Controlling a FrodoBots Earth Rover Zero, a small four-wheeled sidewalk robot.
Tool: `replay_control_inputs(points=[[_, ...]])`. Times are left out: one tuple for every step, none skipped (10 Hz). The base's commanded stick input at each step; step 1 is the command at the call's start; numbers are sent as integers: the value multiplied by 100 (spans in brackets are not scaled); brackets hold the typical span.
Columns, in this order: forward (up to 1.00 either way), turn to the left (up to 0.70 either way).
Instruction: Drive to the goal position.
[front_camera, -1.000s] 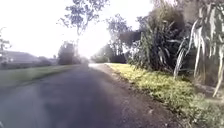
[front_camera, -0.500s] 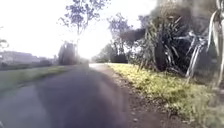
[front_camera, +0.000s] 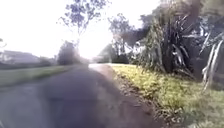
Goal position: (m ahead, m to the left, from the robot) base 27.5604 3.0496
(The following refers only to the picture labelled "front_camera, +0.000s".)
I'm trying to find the building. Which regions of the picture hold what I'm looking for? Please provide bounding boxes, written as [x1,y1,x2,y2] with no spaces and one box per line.
[0,49,43,66]

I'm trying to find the tall thin tree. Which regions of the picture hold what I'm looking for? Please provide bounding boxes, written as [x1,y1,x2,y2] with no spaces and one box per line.
[58,0,109,48]

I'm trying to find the grey asphalt path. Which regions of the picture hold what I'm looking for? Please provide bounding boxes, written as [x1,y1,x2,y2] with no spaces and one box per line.
[0,63,164,128]

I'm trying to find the grass verge with leaves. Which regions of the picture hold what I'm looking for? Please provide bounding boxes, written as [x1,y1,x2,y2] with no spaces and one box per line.
[111,63,224,128]

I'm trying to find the dark round bush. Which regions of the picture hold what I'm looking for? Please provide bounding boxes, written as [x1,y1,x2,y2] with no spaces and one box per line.
[56,40,81,66]

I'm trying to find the dark trees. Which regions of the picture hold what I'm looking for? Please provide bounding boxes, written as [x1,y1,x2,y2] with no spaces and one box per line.
[94,13,141,65]

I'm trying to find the large flax bushes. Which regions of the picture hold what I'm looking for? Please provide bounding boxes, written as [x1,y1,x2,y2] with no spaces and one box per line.
[128,0,224,91]

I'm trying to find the green grass strip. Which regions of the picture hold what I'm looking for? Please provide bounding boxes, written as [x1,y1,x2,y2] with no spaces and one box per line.
[0,64,76,88]

